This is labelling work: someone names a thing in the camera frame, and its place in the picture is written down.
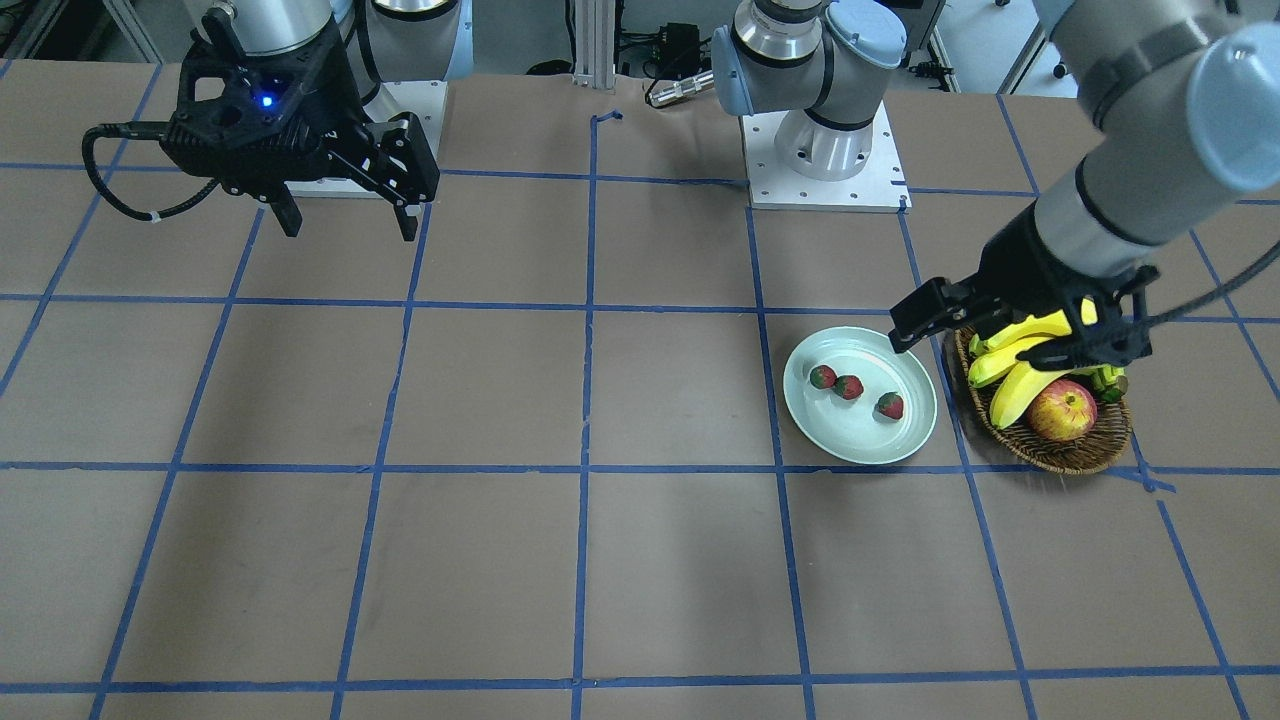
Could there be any red yellow apple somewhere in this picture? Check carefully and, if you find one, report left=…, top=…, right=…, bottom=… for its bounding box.
left=1024, top=379, right=1100, bottom=442

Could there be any light green plate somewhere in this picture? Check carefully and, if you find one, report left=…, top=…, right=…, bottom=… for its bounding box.
left=782, top=327, right=940, bottom=465

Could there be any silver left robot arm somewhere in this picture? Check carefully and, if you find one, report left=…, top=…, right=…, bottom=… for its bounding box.
left=710, top=1, right=1277, bottom=370

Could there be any red strawberry picked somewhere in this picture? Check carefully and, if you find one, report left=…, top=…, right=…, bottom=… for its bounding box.
left=832, top=374, right=865, bottom=401
left=808, top=364, right=838, bottom=389
left=876, top=392, right=906, bottom=421

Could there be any brown wicker basket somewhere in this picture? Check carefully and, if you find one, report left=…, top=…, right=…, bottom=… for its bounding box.
left=948, top=328, right=1132, bottom=475

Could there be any aluminium frame post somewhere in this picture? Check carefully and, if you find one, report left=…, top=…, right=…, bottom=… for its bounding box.
left=564, top=1, right=623, bottom=94

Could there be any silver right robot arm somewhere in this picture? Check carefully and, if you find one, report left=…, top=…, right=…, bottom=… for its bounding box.
left=159, top=1, right=474, bottom=241

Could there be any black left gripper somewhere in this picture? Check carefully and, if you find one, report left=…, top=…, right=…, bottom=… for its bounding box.
left=888, top=208, right=1158, bottom=372

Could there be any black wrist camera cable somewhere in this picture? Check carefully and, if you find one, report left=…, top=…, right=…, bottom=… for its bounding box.
left=82, top=122, right=221, bottom=223

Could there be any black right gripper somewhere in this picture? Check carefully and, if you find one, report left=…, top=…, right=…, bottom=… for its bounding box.
left=160, top=20, right=440, bottom=243

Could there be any yellow banana bunch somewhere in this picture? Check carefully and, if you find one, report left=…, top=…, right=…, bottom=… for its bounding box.
left=966, top=310, right=1129, bottom=430

